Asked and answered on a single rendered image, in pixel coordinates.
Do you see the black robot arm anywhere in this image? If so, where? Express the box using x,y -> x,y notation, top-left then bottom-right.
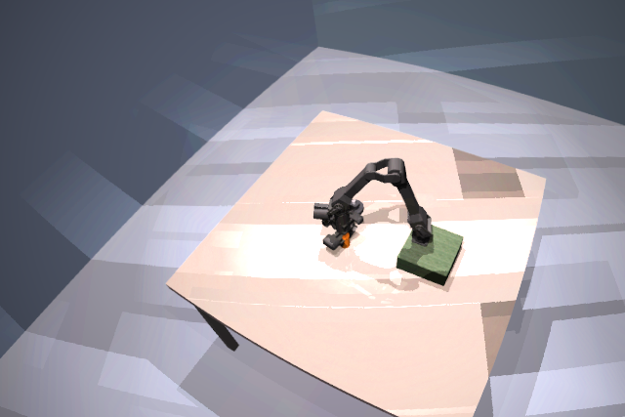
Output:
313,157 -> 432,247

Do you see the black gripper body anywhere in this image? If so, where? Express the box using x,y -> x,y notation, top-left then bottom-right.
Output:
322,211 -> 363,250

